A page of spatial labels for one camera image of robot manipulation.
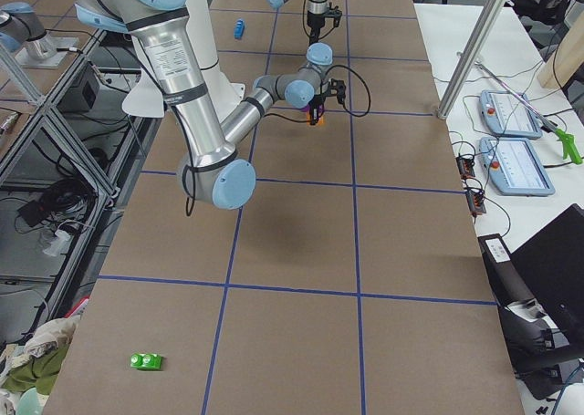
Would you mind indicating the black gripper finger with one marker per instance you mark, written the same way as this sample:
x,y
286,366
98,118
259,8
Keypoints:
x,y
314,116
313,38

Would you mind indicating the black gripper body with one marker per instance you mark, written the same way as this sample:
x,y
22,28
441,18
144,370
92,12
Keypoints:
x,y
315,23
318,100

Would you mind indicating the purple trapezoid block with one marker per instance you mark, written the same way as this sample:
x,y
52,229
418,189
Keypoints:
x,y
318,109

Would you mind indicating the orange trapezoid block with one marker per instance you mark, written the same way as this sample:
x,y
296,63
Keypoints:
x,y
320,121

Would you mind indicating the long blue block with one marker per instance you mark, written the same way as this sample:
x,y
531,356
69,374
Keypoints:
x,y
239,28

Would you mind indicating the far teach pendant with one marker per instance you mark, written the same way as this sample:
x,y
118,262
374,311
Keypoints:
x,y
505,115

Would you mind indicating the teach pendant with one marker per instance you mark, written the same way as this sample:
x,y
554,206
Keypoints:
x,y
514,168
505,115

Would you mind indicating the near teach pendant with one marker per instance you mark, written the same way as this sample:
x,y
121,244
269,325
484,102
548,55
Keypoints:
x,y
514,168

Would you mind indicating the reacher grabber tool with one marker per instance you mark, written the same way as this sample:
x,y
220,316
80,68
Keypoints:
x,y
569,147

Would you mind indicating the black laptop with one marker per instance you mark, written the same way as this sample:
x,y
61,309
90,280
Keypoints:
x,y
551,265

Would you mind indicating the green two-stud block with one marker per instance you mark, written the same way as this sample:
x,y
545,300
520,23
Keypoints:
x,y
146,361

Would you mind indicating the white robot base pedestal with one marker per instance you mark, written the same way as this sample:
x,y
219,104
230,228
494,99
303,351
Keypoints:
x,y
224,94

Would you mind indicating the aluminium frame post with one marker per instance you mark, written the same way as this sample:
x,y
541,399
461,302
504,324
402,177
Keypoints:
x,y
480,33

